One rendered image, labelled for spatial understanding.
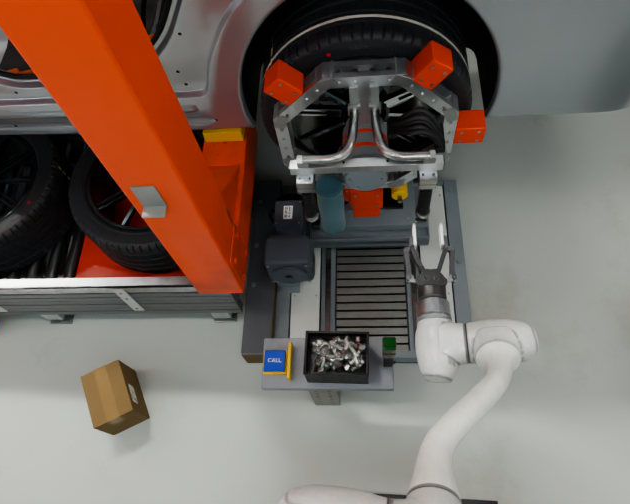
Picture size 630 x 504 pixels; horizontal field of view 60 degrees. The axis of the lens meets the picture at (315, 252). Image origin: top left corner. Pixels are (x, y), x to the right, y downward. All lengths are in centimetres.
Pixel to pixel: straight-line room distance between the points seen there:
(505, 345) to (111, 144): 98
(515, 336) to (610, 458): 108
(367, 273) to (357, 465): 77
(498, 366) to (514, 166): 160
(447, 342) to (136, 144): 85
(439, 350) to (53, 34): 104
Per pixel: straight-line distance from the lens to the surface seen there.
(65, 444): 254
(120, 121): 117
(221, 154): 199
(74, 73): 109
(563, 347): 243
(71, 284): 229
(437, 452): 114
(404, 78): 154
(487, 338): 137
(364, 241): 234
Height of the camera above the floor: 221
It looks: 63 degrees down
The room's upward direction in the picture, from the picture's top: 12 degrees counter-clockwise
